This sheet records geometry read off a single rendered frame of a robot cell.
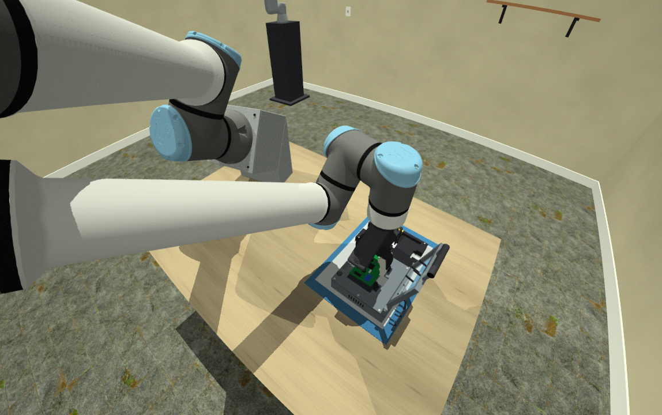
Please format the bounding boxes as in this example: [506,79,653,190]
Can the green circuit board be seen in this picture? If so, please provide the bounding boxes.
[349,255,380,286]

